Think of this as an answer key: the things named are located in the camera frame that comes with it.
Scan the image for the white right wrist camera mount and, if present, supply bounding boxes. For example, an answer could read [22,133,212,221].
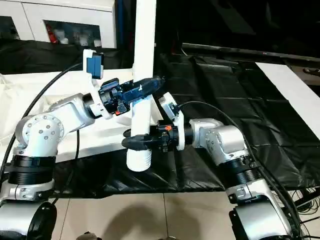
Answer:
[158,93,187,152]

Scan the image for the dark metal rail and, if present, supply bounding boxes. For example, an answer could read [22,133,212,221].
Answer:
[182,43,320,61]

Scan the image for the black floor cables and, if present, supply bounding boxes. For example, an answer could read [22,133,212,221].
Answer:
[292,189,320,228]

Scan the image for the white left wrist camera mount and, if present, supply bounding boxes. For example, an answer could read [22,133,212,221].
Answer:
[82,48,114,121]

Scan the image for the white cabinet with glass doors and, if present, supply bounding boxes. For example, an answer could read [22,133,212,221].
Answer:
[0,0,117,49]

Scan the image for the dark left robot foot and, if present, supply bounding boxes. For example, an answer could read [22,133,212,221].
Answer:
[77,232,102,240]

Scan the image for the small bottles behind glass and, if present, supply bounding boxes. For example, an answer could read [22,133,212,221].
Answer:
[44,21,104,47]

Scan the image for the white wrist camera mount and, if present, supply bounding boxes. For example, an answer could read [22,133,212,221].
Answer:
[82,48,114,121]
[158,93,187,152]

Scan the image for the white plastic table top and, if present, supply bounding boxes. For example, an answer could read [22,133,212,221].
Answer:
[0,65,167,164]

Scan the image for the black plastic mat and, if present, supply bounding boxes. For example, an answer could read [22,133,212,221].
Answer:
[0,39,320,198]

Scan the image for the dark elongated device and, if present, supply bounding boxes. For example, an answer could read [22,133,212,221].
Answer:
[302,67,320,77]

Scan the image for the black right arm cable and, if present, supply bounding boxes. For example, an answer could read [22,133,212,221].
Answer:
[174,100,303,238]

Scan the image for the white plastic table leg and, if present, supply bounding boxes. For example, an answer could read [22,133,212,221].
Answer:
[125,0,158,173]

